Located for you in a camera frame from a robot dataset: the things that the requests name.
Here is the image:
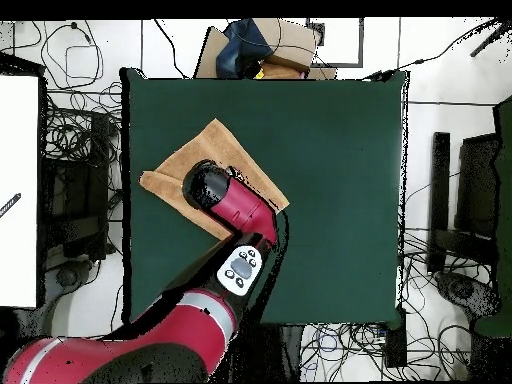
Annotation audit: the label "black equipment rack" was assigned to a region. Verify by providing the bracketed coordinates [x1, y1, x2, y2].
[42, 113, 111, 261]

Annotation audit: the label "white board panel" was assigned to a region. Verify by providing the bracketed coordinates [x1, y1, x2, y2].
[0, 74, 40, 309]

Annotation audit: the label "grey square floor frame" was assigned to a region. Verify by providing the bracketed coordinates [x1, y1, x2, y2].
[305, 17, 365, 68]

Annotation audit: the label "black striped tool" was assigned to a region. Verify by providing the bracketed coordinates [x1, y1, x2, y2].
[0, 192, 22, 219]

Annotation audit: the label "black box unit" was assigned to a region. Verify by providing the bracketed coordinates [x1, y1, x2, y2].
[455, 133, 501, 241]

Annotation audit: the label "black looped cable with plug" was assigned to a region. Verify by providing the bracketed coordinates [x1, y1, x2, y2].
[39, 21, 106, 90]

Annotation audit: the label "black rod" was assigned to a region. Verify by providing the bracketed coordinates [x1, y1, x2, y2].
[469, 23, 509, 58]

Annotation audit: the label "dark green covered furniture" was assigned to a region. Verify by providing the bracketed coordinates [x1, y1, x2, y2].
[473, 95, 512, 337]

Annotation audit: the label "black chair base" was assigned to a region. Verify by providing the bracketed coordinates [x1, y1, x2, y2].
[434, 270, 502, 321]

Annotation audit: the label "black upright bar stand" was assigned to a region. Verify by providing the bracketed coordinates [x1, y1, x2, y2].
[426, 131, 451, 274]

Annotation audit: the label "brown cardboard box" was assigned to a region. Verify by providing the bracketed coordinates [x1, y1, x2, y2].
[193, 17, 337, 80]

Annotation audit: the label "dark green table cloth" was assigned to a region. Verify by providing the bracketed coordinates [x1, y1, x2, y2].
[120, 67, 409, 326]

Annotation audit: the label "grey chair base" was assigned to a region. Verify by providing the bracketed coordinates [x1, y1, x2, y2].
[43, 259, 97, 309]

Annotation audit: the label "tan terry towel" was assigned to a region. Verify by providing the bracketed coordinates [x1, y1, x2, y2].
[138, 118, 291, 242]

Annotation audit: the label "black power strip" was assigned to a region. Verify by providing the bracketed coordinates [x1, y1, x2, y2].
[384, 307, 408, 368]

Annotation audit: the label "blue jeans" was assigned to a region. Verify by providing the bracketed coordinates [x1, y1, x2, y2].
[216, 18, 274, 79]

